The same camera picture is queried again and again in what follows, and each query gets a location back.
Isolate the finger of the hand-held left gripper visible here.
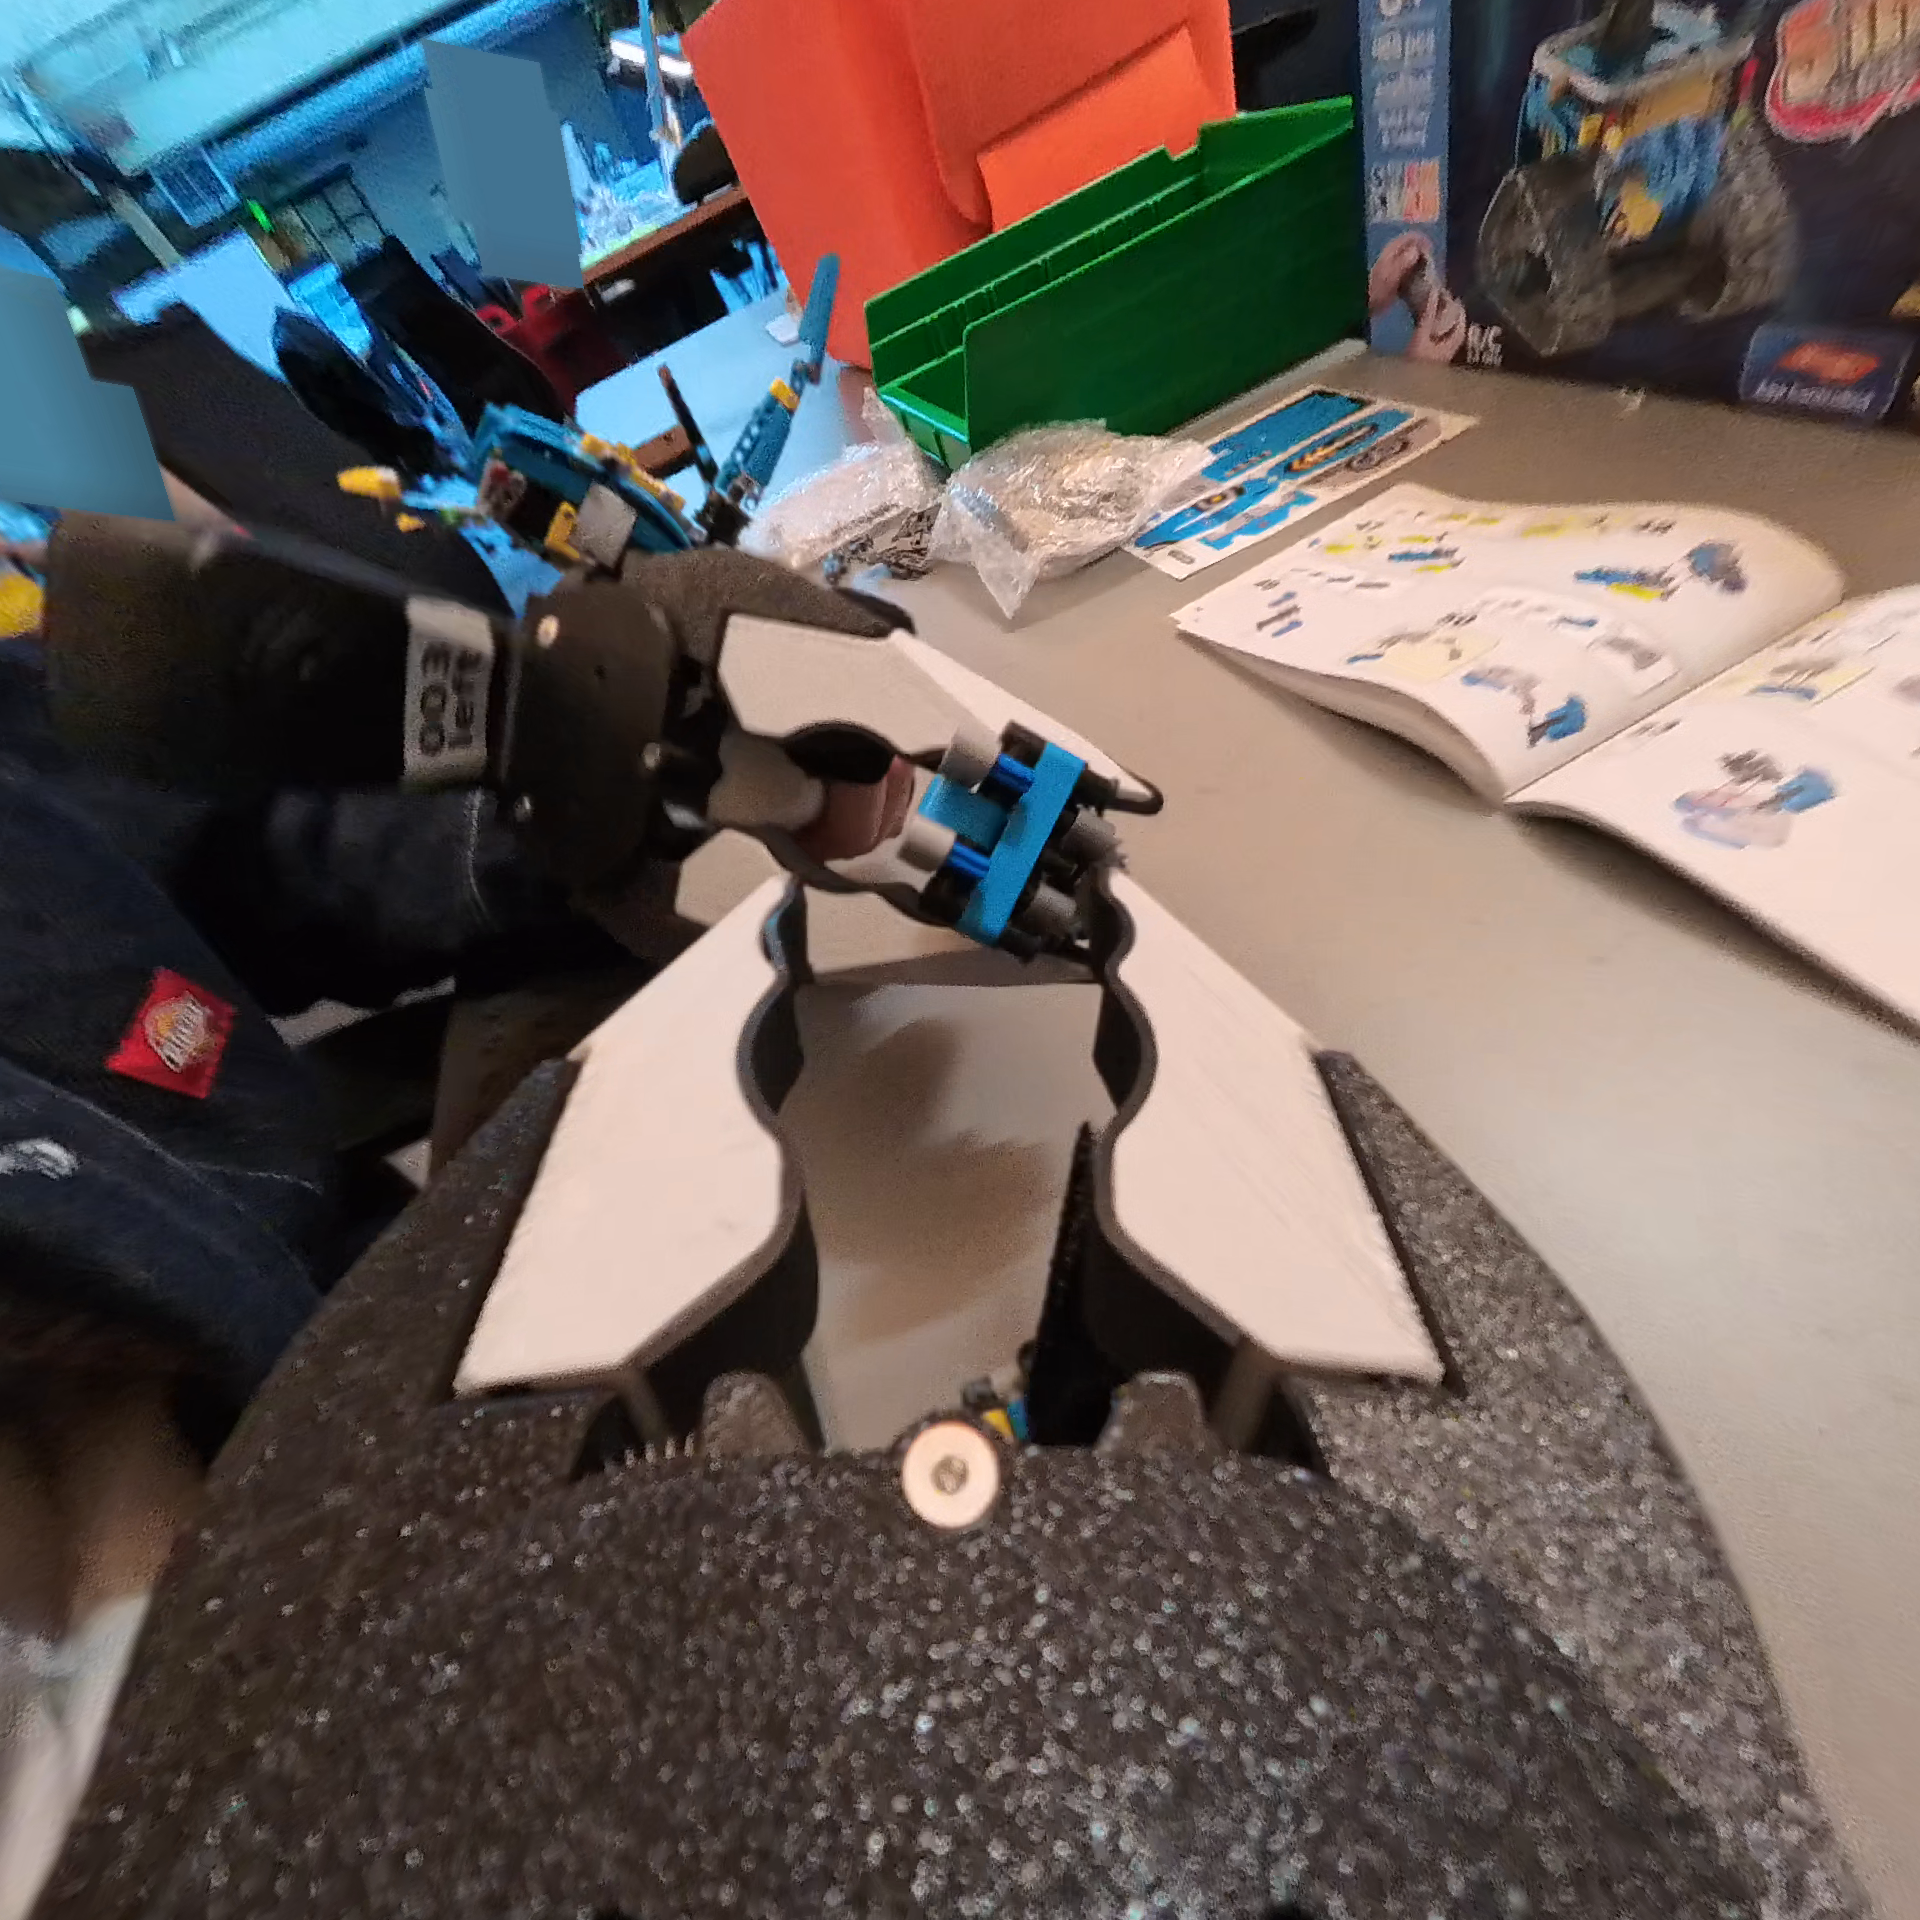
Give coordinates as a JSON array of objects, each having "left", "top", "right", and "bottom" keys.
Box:
[
  {"left": 667, "top": 816, "right": 993, "bottom": 938},
  {"left": 721, "top": 621, "right": 1165, "bottom": 819}
]

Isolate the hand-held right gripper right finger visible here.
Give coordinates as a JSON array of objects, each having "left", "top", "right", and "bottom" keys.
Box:
[{"left": 1087, "top": 878, "right": 1449, "bottom": 1387}]

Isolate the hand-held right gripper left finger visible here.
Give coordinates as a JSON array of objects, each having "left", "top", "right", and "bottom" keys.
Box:
[{"left": 458, "top": 878, "right": 819, "bottom": 1397}]

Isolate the black gear brick assembly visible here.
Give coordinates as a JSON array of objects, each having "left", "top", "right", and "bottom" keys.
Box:
[{"left": 901, "top": 729, "right": 1126, "bottom": 969}]

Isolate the person's left forearm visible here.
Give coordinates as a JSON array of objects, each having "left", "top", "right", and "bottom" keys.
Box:
[{"left": 180, "top": 776, "right": 646, "bottom": 1009}]

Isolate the grey desk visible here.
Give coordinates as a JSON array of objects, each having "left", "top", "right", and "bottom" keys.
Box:
[{"left": 572, "top": 285, "right": 1920, "bottom": 1920}]

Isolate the person's left hand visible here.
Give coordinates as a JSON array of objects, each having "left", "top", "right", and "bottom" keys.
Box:
[{"left": 796, "top": 752, "right": 917, "bottom": 858}]

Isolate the clear plastic bag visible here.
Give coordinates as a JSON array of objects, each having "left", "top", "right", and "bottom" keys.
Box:
[
  {"left": 742, "top": 446, "right": 947, "bottom": 588},
  {"left": 931, "top": 421, "right": 1217, "bottom": 617}
]

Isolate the black studded mat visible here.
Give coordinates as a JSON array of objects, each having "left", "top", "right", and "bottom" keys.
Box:
[{"left": 430, "top": 961, "right": 646, "bottom": 1187}]

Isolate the blue built toy robot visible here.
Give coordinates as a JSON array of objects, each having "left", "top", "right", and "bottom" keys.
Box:
[{"left": 337, "top": 256, "right": 847, "bottom": 578}]

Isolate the black board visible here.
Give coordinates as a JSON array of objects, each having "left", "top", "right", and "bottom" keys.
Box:
[{"left": 84, "top": 302, "right": 529, "bottom": 617}]

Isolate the blue sticker sheet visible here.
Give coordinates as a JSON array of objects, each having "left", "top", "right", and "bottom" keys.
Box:
[{"left": 1126, "top": 385, "right": 1478, "bottom": 580}]

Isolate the green plastic bin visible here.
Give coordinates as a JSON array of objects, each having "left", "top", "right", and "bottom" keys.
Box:
[{"left": 863, "top": 101, "right": 1366, "bottom": 474}]

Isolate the person's denim jacket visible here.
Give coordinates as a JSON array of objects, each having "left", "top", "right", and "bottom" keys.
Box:
[{"left": 0, "top": 646, "right": 453, "bottom": 1412}]

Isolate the orange plastic tote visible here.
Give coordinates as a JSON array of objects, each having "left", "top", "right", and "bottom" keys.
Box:
[{"left": 691, "top": 0, "right": 1238, "bottom": 368}]

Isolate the building instruction booklet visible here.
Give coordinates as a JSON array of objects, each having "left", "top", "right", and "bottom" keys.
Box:
[{"left": 1171, "top": 486, "right": 1920, "bottom": 1038}]

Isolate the person's white shirt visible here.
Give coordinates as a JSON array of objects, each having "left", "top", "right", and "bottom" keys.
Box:
[{"left": 0, "top": 1350, "right": 213, "bottom": 1920}]

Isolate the toy kit box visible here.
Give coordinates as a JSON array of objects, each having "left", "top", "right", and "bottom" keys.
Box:
[{"left": 1357, "top": 0, "right": 1920, "bottom": 422}]

